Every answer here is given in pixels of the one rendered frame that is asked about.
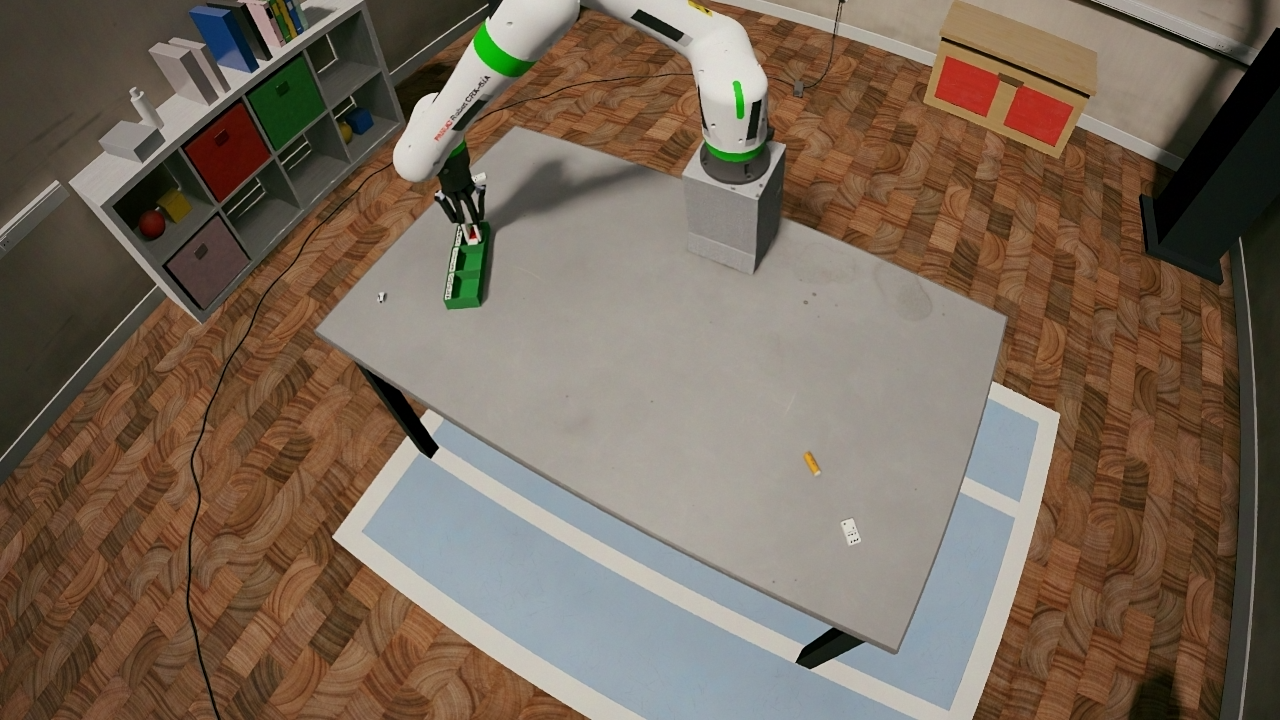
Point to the green bin rack with labels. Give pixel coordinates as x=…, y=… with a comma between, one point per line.
x=470, y=280

